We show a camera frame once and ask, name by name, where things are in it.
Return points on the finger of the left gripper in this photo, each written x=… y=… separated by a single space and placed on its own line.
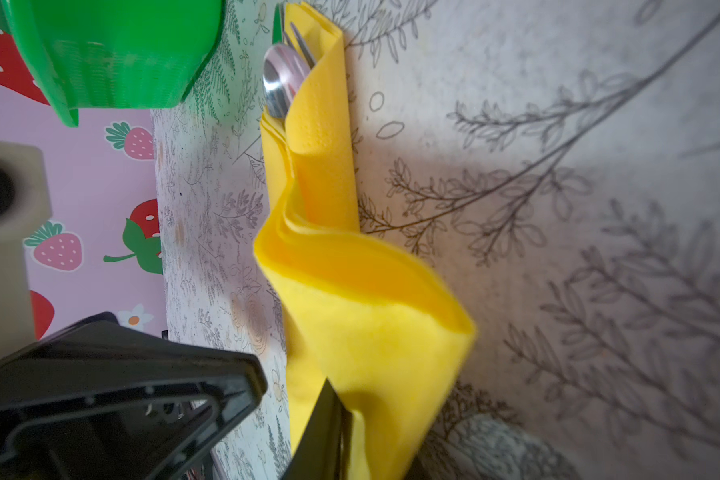
x=102 y=401

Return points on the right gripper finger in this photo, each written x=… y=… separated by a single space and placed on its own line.
x=319 y=453

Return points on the yellow paper napkin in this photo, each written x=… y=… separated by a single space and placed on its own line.
x=360 y=314

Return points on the green plastic basket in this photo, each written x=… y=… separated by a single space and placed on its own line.
x=129 y=54

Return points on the silver spoon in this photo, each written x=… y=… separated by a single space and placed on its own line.
x=284 y=71

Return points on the silver fork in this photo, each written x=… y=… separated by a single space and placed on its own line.
x=308 y=56

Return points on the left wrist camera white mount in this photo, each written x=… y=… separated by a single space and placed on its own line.
x=24 y=206

